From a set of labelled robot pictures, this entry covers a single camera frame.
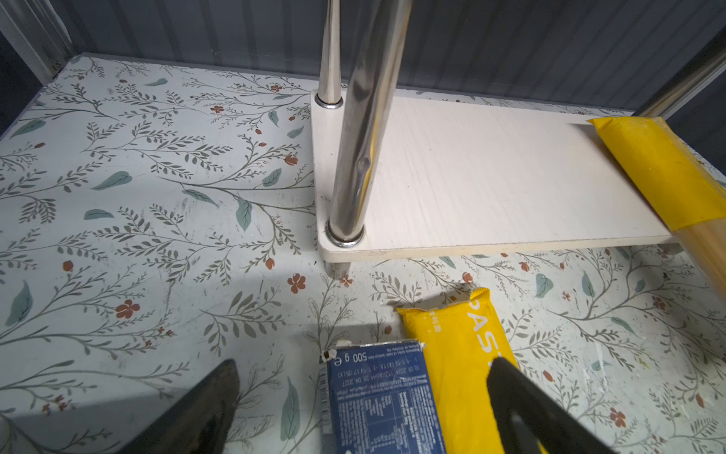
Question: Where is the yellow Pastatime spaghetti pack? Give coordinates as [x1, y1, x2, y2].
[397, 288, 517, 453]

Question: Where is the blue spaghetti box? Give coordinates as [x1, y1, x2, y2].
[321, 340, 446, 453]

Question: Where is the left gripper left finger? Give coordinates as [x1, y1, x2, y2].
[120, 359, 240, 454]

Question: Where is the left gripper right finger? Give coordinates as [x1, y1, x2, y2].
[487, 358, 612, 454]

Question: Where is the white two-tier shelf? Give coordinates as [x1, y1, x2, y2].
[310, 0, 726, 279]

